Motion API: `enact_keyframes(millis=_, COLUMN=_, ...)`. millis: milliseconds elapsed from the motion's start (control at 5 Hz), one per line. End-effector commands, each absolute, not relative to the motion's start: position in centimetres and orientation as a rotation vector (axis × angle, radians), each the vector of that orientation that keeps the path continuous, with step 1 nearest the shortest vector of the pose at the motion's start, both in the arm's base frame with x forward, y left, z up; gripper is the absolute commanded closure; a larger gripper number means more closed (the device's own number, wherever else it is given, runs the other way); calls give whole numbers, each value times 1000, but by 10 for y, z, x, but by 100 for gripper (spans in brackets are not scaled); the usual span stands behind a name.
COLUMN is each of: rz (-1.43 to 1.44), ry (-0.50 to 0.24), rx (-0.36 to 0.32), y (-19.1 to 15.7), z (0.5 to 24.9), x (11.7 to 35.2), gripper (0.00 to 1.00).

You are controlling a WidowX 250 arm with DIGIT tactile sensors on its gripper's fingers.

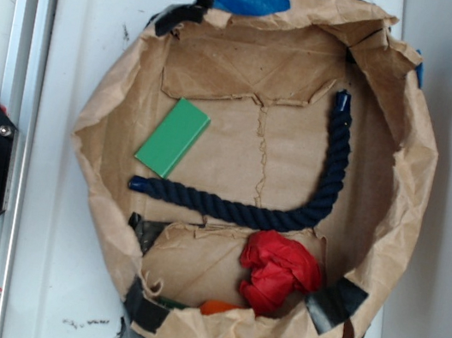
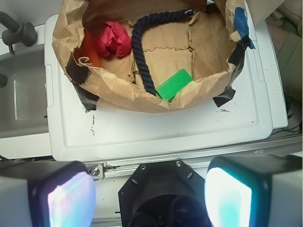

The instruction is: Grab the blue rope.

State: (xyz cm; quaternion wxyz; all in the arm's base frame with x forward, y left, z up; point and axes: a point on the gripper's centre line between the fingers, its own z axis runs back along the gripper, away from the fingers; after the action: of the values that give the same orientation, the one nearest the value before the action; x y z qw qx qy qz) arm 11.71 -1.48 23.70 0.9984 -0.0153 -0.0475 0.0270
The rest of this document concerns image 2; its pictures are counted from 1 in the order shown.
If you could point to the black tape piece right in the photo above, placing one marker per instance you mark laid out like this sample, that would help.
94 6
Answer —
237 58

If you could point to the crumpled red paper ball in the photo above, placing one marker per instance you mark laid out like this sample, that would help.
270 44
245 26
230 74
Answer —
113 38

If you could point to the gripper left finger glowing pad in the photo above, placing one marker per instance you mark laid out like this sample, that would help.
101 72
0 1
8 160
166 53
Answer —
46 194

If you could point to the aluminium extrusion rail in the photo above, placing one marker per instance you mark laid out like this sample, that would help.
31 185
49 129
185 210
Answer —
200 158

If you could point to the green rectangular block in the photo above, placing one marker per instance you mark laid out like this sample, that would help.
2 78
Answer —
174 84

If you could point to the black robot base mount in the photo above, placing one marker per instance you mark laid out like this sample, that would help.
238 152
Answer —
164 194

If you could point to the metal corner bracket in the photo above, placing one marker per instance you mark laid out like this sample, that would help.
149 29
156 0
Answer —
96 170

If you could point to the white plastic bin lid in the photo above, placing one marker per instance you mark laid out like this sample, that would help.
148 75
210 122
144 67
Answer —
257 108

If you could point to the grey plastic tray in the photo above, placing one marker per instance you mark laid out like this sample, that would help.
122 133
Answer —
23 100

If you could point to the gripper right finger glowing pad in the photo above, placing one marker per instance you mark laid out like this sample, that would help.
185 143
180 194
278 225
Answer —
255 191

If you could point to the orange cylinder object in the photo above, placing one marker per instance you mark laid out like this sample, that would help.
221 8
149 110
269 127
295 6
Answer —
87 52

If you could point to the blue tape strip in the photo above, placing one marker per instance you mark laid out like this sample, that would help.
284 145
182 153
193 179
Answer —
241 25

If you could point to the brown paper bag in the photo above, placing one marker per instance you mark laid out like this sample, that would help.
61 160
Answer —
167 35

